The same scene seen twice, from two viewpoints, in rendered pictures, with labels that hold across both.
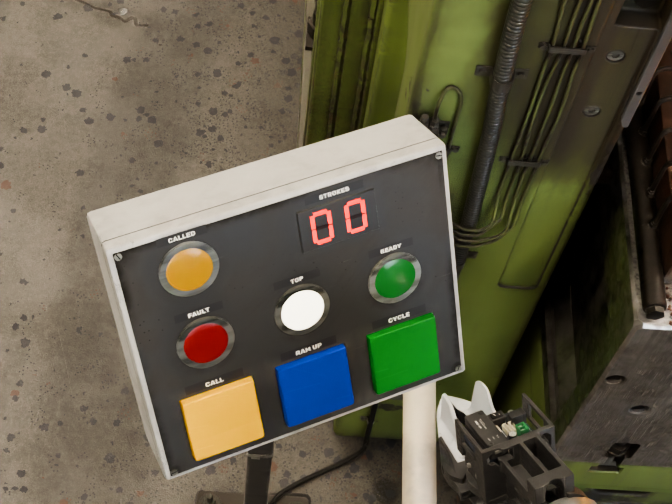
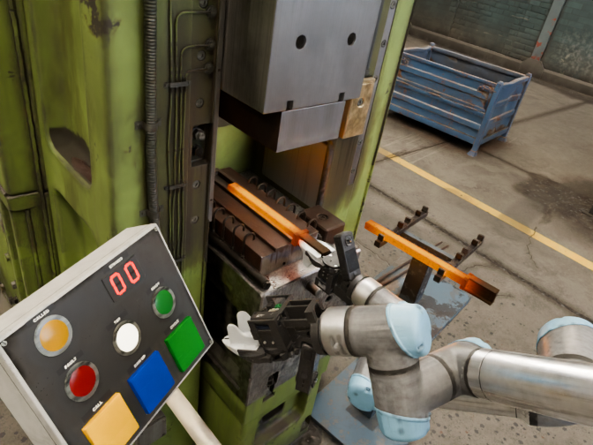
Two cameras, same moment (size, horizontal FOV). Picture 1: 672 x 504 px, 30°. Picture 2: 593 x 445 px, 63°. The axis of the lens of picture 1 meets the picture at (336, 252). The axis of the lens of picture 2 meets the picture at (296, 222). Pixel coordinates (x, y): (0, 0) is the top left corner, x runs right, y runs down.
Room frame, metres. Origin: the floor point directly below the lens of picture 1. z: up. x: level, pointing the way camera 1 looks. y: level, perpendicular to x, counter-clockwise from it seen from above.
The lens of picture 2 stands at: (-0.01, 0.20, 1.72)
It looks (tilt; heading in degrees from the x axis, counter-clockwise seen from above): 33 degrees down; 319
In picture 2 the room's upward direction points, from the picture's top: 10 degrees clockwise
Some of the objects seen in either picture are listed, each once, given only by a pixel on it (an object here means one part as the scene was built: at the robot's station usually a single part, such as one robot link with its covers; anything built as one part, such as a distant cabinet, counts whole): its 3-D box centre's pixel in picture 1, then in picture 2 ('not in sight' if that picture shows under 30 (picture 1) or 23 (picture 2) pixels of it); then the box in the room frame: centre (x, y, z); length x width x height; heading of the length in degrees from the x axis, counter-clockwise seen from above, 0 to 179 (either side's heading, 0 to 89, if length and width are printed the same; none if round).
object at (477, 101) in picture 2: not in sight; (450, 94); (2.90, -4.15, 0.36); 1.20 x 0.80 x 0.72; 10
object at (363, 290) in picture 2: not in sight; (367, 293); (0.53, -0.54, 0.99); 0.08 x 0.05 x 0.08; 96
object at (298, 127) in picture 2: not in sight; (255, 94); (0.98, -0.46, 1.32); 0.42 x 0.20 x 0.10; 6
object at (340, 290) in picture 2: not in sight; (341, 277); (0.61, -0.52, 0.98); 0.12 x 0.08 x 0.09; 6
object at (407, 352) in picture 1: (402, 351); (183, 343); (0.57, -0.09, 1.01); 0.07 x 0.05 x 0.07; 121
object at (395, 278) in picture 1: (394, 278); (163, 302); (0.61, -0.06, 1.09); 0.05 x 0.03 x 0.04; 96
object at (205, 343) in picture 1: (205, 342); (82, 380); (0.51, 0.11, 1.09); 0.05 x 0.03 x 0.04; 96
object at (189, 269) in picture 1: (189, 269); (54, 335); (0.54, 0.13, 1.16); 0.05 x 0.03 x 0.04; 96
